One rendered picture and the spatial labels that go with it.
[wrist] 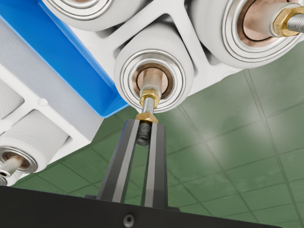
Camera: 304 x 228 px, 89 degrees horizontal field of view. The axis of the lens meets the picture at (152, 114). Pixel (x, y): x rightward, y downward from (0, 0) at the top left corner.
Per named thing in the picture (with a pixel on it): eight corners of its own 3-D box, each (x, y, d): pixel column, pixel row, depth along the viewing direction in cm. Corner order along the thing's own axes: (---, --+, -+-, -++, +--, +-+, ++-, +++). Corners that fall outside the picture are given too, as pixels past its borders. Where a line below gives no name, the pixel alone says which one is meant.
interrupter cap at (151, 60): (124, 107, 21) (123, 111, 20) (116, 47, 16) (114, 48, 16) (182, 109, 20) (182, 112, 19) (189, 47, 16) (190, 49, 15)
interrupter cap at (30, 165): (-12, 153, 29) (-16, 155, 28) (8, 138, 26) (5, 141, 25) (26, 174, 32) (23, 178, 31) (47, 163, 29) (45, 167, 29)
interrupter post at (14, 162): (8, 156, 29) (-8, 172, 26) (15, 152, 28) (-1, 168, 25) (21, 163, 30) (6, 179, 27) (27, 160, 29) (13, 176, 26)
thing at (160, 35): (137, 69, 36) (117, 115, 21) (134, 21, 30) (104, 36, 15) (179, 70, 35) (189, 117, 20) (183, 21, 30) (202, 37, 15)
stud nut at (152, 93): (158, 88, 14) (158, 92, 14) (161, 103, 15) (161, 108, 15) (138, 91, 15) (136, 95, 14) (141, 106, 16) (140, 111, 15)
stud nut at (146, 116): (157, 111, 11) (156, 117, 11) (160, 129, 12) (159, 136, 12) (130, 114, 12) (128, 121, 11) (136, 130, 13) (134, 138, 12)
